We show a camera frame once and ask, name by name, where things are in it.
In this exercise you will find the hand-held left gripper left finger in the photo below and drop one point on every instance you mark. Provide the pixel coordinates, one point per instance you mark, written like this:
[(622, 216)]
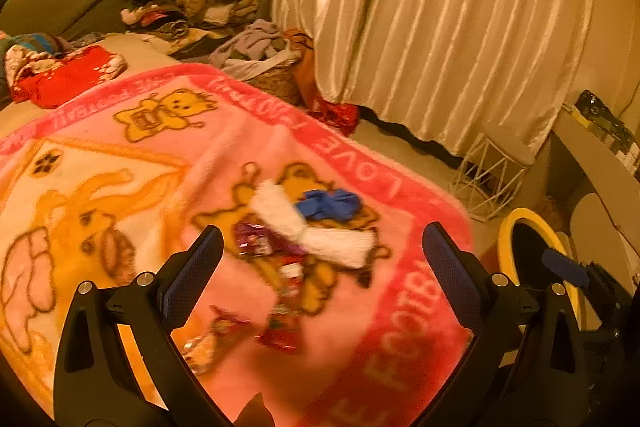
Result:
[(192, 277)]

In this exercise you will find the red gift bag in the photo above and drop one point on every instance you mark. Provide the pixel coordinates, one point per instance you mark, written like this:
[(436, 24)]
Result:
[(340, 114)]

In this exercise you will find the patterned tote bag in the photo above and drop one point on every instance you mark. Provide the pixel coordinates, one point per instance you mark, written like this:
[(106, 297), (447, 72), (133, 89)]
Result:
[(275, 82)]

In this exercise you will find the cream satin curtain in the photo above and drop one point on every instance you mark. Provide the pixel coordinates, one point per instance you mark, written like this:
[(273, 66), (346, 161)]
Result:
[(475, 32), (310, 7)]

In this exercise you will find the yellow rimmed trash bin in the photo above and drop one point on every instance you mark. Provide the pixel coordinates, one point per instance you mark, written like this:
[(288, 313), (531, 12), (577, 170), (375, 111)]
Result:
[(527, 252)]

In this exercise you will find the pink printed blanket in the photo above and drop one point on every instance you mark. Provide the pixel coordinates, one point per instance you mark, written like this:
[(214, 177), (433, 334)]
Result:
[(350, 357)]

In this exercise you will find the orange bag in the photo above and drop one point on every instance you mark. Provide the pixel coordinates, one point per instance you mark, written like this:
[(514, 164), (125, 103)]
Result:
[(305, 72)]

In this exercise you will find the white vanity desk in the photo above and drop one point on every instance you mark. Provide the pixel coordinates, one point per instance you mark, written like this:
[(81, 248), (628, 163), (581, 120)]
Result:
[(585, 147)]

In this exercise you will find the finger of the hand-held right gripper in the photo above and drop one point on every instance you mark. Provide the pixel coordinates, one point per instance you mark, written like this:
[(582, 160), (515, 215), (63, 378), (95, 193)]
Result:
[(565, 266)]

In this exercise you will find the purple snack wrapper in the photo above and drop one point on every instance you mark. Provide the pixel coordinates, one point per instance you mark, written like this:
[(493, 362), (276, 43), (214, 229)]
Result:
[(252, 239)]

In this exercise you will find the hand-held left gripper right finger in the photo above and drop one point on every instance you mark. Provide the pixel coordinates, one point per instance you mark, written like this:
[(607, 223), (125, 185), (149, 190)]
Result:
[(450, 279)]

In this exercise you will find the foil snack packet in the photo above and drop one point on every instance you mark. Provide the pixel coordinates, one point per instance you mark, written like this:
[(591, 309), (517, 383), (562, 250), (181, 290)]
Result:
[(205, 347)]

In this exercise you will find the blue glove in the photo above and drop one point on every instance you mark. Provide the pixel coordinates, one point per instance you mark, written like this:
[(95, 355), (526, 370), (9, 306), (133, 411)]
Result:
[(325, 204)]

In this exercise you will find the red printed cloth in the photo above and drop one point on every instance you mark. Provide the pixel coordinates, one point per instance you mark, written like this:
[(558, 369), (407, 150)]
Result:
[(70, 77)]

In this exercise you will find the lilac garment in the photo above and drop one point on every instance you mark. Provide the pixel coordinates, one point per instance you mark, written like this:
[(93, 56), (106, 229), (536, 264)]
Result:
[(250, 39)]

